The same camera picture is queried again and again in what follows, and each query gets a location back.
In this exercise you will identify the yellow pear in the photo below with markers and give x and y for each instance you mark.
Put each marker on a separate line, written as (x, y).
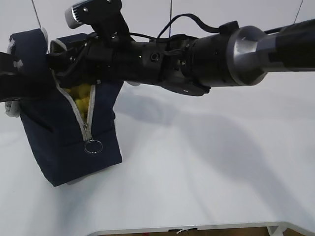
(79, 92)

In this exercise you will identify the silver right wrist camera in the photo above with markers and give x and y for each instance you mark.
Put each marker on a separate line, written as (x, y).
(77, 14)

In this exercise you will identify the navy blue lunch bag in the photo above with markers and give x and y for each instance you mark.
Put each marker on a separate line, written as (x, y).
(64, 147)

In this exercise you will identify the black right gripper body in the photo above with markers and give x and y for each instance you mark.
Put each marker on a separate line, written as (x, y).
(130, 61)

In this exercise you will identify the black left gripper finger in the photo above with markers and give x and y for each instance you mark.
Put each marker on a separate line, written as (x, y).
(16, 84)

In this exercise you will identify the yellow banana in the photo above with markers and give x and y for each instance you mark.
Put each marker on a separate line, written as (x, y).
(83, 109)

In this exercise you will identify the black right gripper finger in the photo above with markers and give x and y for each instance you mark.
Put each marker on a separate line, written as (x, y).
(71, 77)
(63, 60)

